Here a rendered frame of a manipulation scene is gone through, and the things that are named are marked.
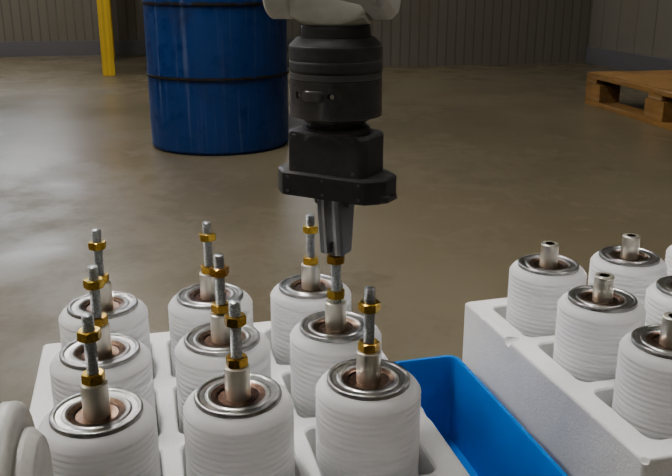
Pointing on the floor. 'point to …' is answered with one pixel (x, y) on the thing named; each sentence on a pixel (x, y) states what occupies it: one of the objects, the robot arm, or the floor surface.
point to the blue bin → (476, 421)
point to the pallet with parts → (608, 83)
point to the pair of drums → (214, 64)
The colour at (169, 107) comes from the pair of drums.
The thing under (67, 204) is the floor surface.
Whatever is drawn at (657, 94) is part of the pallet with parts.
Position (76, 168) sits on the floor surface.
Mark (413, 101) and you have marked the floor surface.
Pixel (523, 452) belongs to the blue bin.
